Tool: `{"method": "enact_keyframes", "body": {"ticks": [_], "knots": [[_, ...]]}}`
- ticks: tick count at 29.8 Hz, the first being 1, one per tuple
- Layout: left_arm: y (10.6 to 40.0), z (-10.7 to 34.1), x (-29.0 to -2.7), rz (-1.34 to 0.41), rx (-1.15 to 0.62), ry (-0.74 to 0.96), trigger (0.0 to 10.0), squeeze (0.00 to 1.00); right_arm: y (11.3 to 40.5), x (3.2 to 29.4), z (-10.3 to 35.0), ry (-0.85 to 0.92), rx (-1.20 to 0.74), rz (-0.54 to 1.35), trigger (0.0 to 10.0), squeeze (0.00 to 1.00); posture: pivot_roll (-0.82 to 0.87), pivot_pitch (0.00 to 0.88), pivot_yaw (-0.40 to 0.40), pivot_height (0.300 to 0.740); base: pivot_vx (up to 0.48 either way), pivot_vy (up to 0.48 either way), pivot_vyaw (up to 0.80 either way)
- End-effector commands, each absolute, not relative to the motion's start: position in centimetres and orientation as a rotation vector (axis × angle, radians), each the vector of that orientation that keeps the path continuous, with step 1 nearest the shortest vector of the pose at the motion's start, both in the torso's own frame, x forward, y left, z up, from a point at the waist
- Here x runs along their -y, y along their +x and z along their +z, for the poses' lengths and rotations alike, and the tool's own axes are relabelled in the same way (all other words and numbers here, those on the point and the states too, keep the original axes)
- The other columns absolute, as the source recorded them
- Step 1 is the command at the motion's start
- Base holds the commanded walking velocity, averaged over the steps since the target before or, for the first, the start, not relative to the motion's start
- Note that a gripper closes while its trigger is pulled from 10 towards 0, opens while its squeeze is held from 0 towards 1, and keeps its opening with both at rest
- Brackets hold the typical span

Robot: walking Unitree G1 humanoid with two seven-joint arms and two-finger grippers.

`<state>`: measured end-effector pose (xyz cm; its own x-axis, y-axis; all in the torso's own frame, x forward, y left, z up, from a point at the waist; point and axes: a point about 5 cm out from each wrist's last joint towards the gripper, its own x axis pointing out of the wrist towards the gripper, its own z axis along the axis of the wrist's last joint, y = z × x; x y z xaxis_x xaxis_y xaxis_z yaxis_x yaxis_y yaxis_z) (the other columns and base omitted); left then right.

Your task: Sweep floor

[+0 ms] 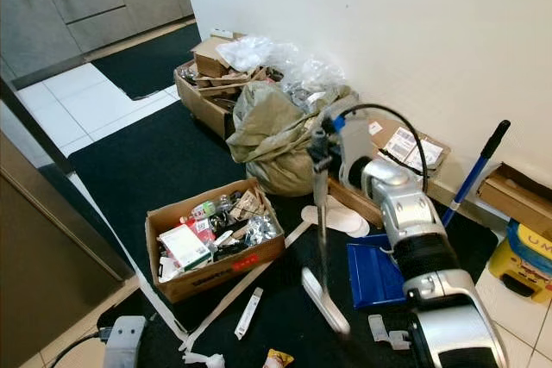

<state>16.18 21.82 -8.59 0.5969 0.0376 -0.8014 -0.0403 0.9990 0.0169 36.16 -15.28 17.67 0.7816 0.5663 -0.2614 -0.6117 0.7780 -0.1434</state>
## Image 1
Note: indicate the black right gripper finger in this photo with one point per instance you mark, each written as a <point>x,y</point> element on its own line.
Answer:
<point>321,160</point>
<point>319,140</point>

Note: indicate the grey grip broom white head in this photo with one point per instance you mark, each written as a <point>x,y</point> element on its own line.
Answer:
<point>321,204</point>

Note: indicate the silver right arm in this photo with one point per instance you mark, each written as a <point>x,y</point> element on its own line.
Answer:
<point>414,221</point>

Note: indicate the large dark floor carpet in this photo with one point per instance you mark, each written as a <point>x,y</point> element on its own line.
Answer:
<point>155,170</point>

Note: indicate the dark floor rug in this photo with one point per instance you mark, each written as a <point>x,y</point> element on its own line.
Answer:
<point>147,62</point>

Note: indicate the black rubber floor mat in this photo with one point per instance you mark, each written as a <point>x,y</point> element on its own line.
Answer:
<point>129,308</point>

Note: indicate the olive woven sack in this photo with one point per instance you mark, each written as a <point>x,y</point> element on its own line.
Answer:
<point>276,144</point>

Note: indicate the white slipper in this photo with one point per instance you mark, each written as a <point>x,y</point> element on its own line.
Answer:
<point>336,206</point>
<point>345,223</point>

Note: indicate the brown box with shipping labels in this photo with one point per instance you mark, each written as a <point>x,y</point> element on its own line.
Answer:
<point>414,148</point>

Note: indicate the clear plastic bag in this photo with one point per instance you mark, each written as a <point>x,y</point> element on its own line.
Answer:
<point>246,53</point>

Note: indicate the large cardboard box of scrap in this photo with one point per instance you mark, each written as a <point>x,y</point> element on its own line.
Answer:
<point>200,105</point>

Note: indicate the clear bottle green label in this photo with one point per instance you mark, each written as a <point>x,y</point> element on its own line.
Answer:
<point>205,208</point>

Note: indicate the small cardboard box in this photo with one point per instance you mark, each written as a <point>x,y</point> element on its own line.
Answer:
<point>211,59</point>

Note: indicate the white flat device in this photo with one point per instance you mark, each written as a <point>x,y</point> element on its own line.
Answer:
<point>224,34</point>

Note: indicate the open cardboard box red print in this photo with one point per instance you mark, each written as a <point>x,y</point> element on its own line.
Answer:
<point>216,280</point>

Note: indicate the white carton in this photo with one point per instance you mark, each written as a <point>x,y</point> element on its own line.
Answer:
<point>185,247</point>

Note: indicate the white plastic stick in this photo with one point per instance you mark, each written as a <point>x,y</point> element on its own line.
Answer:
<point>248,314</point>

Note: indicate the flat open cardboard box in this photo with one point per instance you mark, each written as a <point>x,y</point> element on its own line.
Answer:
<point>517,196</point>

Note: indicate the yellow snack wrapper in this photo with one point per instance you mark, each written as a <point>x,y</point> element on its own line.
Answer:
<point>278,358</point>

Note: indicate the yellow and blue bucket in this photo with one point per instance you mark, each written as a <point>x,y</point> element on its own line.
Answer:
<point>526,256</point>

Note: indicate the grey kitchen cabinet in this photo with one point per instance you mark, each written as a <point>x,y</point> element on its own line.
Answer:
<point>103,6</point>

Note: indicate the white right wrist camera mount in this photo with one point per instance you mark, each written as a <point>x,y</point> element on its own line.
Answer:
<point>356,148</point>

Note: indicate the grey plastic bracket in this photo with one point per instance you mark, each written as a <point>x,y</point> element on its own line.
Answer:
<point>379,333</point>

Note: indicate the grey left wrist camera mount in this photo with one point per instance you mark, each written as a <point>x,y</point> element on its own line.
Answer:
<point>125,342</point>

